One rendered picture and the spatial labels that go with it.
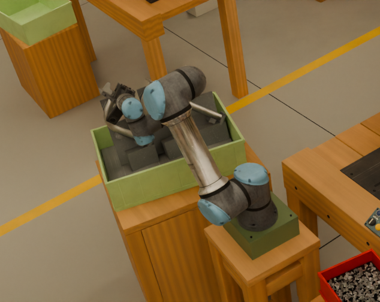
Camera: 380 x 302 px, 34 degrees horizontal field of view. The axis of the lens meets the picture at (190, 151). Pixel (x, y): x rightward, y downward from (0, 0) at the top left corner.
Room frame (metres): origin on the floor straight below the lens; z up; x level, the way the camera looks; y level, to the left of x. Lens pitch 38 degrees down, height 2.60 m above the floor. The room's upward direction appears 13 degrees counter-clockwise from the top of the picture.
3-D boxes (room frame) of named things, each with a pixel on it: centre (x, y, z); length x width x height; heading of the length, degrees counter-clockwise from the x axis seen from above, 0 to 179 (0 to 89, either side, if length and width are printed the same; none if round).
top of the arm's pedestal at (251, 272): (1.62, -0.19, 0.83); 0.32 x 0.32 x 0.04; 21
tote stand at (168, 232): (2.19, 0.07, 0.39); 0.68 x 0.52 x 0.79; 102
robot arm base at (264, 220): (1.62, -0.19, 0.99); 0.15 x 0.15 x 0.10
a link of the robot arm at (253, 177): (1.62, -0.18, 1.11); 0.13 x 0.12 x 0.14; 120
